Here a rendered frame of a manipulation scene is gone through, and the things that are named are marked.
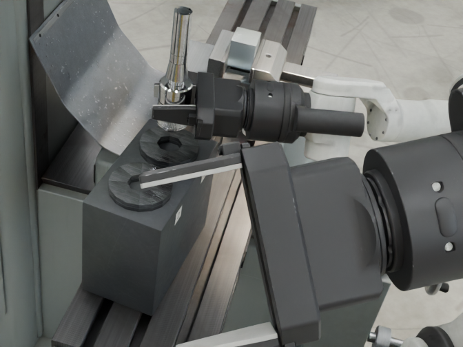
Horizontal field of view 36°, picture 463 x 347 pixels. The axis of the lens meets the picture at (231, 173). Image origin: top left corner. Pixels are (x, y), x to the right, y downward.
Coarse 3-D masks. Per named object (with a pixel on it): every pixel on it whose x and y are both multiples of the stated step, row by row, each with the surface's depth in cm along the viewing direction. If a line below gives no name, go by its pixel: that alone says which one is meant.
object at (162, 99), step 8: (160, 96) 101; (168, 96) 100; (184, 96) 101; (160, 104) 102; (168, 104) 101; (176, 104) 101; (184, 104) 102; (160, 120) 104; (168, 128) 104; (176, 128) 104
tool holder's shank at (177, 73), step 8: (176, 8) 94; (184, 8) 94; (176, 16) 94; (184, 16) 93; (176, 24) 94; (184, 24) 94; (176, 32) 95; (184, 32) 95; (176, 40) 96; (184, 40) 96; (176, 48) 96; (184, 48) 97; (176, 56) 97; (184, 56) 97; (168, 64) 99; (176, 64) 98; (184, 64) 98; (168, 72) 99; (176, 72) 99; (184, 72) 99; (168, 80) 101; (176, 80) 99; (184, 80) 100
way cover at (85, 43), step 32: (64, 0) 144; (96, 0) 156; (64, 32) 143; (96, 32) 154; (64, 64) 142; (128, 64) 162; (64, 96) 140; (96, 96) 149; (128, 96) 157; (96, 128) 145; (128, 128) 151
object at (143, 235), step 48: (144, 144) 108; (192, 144) 109; (96, 192) 100; (144, 192) 100; (192, 192) 107; (96, 240) 102; (144, 240) 99; (192, 240) 118; (96, 288) 109; (144, 288) 105
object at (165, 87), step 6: (162, 78) 101; (162, 84) 100; (168, 84) 101; (186, 84) 101; (192, 84) 102; (162, 90) 100; (168, 90) 100; (174, 90) 100; (180, 90) 100; (186, 90) 100; (174, 96) 100; (180, 96) 100
